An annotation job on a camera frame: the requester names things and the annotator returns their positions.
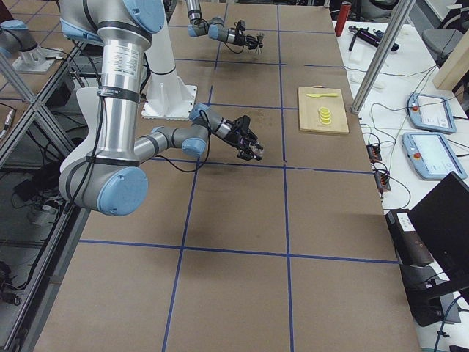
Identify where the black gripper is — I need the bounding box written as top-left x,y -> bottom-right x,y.
222,120 -> 264,161
234,32 -> 264,51

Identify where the clear glass cup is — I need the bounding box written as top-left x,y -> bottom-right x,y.
251,143 -> 264,160

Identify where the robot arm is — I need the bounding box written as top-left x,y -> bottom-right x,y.
59,1 -> 264,216
185,0 -> 264,54

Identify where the bamboo cutting board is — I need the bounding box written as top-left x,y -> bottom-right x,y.
298,87 -> 349,135

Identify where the yellow plastic knife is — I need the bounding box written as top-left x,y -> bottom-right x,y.
306,93 -> 339,98

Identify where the teach pendant near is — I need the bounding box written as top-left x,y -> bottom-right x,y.
402,132 -> 468,180

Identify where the teach pendant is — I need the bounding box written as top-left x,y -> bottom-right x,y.
402,132 -> 468,180
407,93 -> 457,134

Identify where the teach pendant far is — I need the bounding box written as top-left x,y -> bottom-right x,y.
407,93 -> 457,134

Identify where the black monitor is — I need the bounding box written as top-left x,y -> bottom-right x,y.
408,172 -> 468,279

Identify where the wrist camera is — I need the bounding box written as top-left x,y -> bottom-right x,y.
232,115 -> 251,136
235,20 -> 245,35

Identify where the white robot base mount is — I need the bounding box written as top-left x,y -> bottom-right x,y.
142,25 -> 197,120

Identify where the aluminium frame post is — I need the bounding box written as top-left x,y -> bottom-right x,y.
351,0 -> 416,114

